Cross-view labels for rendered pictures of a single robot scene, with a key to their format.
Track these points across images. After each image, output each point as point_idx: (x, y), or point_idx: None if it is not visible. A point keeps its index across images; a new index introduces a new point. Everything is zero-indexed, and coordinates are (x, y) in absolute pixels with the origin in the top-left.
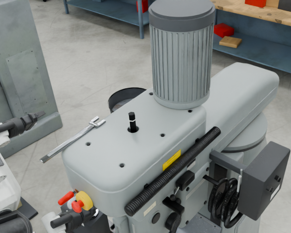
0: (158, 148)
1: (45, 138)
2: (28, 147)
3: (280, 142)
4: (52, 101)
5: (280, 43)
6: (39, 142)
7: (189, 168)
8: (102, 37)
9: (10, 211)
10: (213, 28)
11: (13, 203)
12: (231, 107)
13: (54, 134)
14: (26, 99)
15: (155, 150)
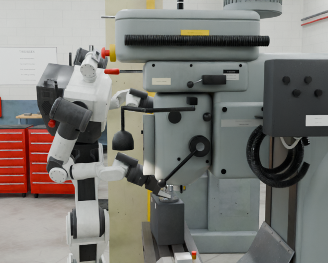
0: (180, 10)
1: (230, 254)
2: (208, 254)
3: None
4: (254, 216)
5: None
6: (222, 255)
7: (227, 78)
8: None
9: (86, 107)
10: None
11: (92, 102)
12: (319, 55)
13: (243, 255)
14: (226, 198)
15: (175, 10)
